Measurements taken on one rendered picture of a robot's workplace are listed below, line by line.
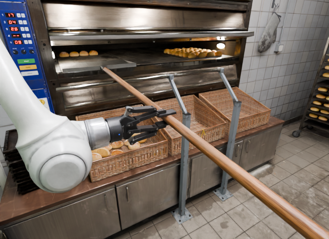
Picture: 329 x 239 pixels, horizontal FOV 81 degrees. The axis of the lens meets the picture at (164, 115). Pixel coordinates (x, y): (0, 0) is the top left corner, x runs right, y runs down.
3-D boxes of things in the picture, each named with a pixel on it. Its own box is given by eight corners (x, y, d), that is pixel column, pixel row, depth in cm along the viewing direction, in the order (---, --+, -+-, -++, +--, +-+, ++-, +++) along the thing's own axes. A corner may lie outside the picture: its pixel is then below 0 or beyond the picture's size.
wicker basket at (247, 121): (195, 117, 211) (197, 93, 200) (232, 107, 236) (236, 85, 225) (228, 137, 172) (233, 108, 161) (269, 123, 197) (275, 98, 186)
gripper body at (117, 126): (102, 113, 60) (131, 108, 64) (105, 137, 63) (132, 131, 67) (108, 123, 54) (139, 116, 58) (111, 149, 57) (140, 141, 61)
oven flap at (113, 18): (48, 32, 123) (40, -1, 120) (243, 31, 202) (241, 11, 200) (47, 30, 119) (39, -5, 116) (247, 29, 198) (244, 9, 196)
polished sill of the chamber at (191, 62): (57, 77, 140) (56, 72, 138) (234, 59, 220) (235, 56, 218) (58, 79, 135) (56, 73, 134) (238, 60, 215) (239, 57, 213)
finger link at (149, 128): (128, 130, 60) (127, 134, 60) (159, 128, 65) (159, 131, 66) (124, 125, 63) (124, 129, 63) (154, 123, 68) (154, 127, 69)
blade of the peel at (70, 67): (136, 66, 160) (136, 62, 159) (62, 73, 136) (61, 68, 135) (123, 59, 188) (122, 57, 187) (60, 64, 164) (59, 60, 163)
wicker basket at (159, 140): (80, 146, 159) (74, 115, 148) (143, 130, 184) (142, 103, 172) (90, 184, 120) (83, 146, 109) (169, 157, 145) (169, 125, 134)
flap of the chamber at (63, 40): (50, 40, 113) (51, 45, 130) (254, 35, 192) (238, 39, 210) (49, 35, 112) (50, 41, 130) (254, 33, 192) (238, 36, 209)
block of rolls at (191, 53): (162, 53, 248) (162, 48, 246) (192, 51, 270) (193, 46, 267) (190, 59, 200) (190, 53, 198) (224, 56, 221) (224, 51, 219)
